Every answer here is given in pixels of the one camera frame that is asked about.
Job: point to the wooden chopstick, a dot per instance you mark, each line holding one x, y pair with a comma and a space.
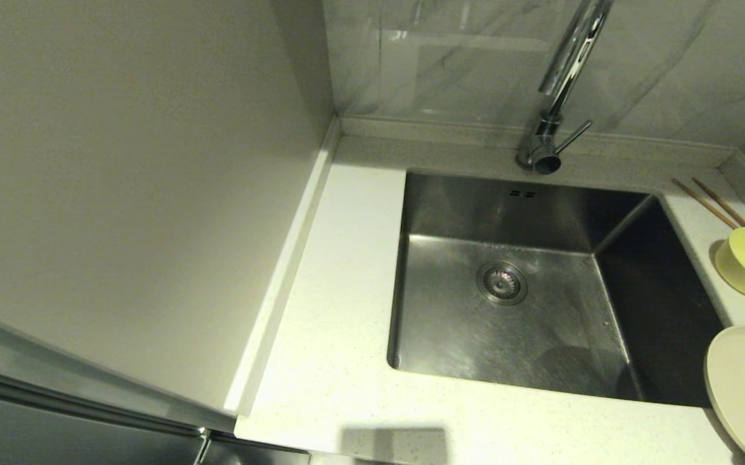
705, 203
721, 201

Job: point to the stainless steel sink basin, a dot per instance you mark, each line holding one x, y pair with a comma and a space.
540, 336

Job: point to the round metal drain strainer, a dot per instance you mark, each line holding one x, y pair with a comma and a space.
502, 282

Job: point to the grey cabinet side panel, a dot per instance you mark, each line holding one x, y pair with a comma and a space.
121, 194

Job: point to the chrome kitchen faucet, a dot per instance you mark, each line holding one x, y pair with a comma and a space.
572, 51

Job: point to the stainless steel appliance front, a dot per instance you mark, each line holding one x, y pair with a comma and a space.
56, 439

